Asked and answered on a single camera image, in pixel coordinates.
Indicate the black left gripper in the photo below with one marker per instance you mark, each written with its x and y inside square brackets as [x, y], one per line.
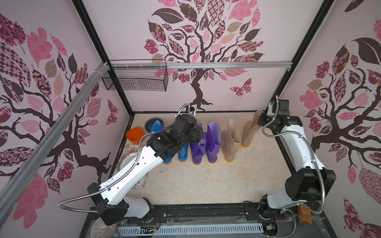
[196, 134]

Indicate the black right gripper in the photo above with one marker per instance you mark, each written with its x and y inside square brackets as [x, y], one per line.
[263, 119]

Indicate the purple rain boot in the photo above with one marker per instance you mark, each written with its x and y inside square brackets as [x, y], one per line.
[198, 149]
[213, 141]

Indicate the blue rain boot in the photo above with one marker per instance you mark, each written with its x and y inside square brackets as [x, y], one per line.
[183, 153]
[156, 127]

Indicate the beige rain boot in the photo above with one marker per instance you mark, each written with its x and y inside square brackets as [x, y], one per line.
[231, 140]
[250, 129]

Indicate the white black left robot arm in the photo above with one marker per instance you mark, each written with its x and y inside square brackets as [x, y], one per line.
[112, 203]

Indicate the grey blue ceramic bowl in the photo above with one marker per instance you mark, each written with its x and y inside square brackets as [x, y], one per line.
[149, 123]

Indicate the orange plastic cup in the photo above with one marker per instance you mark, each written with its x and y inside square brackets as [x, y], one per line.
[134, 135]

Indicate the left metal flex conduit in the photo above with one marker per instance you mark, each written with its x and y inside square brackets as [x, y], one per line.
[89, 196]

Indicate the orange brown bottle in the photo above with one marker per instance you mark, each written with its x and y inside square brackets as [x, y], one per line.
[304, 215]

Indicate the pink round fan cover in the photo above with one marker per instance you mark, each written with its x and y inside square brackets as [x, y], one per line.
[100, 230]

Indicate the horizontal aluminium rail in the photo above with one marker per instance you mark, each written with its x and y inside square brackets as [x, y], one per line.
[214, 65]

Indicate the black wire basket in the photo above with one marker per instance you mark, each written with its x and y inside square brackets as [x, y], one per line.
[137, 75]

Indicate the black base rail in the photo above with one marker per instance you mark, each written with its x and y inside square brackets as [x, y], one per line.
[251, 211]

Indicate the white slotted cable duct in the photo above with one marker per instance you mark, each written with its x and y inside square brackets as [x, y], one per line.
[191, 230]

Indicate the diagonal aluminium rail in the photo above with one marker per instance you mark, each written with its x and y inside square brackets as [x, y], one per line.
[17, 184]

